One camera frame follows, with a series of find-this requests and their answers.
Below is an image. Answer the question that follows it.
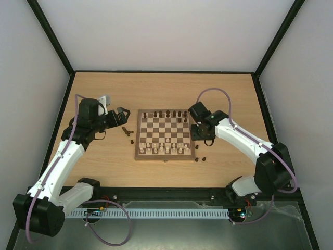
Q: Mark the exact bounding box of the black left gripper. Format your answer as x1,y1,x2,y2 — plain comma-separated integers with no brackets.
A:
93,107,131,133

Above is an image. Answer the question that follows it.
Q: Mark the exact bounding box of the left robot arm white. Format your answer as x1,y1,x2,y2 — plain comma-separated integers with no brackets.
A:
13,95,130,239

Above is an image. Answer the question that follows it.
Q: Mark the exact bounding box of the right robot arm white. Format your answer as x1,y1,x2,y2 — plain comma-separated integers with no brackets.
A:
188,102,297,204

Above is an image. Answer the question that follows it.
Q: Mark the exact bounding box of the wooden chess board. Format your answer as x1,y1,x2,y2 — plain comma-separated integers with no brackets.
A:
134,109,196,161

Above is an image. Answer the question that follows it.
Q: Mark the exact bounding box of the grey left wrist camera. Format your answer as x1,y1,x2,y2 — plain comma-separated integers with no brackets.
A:
98,95,110,116

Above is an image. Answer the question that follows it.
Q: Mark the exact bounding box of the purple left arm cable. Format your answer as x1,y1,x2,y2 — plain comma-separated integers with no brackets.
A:
25,93,133,247

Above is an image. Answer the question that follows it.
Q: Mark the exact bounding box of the light blue cable duct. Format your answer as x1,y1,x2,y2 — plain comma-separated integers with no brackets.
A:
67,208,229,219

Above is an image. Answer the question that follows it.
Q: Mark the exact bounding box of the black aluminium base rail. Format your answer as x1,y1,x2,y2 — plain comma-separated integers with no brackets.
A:
98,186,302,206

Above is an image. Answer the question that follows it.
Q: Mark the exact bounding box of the black frame post left rear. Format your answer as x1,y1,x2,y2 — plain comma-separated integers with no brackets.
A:
27,0,74,76

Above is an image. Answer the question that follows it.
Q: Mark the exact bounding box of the black frame post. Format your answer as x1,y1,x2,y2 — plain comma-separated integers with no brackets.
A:
253,0,305,78
27,0,74,76

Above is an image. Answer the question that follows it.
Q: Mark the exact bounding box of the black frame post right rear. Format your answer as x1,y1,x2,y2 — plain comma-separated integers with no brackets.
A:
253,0,305,78

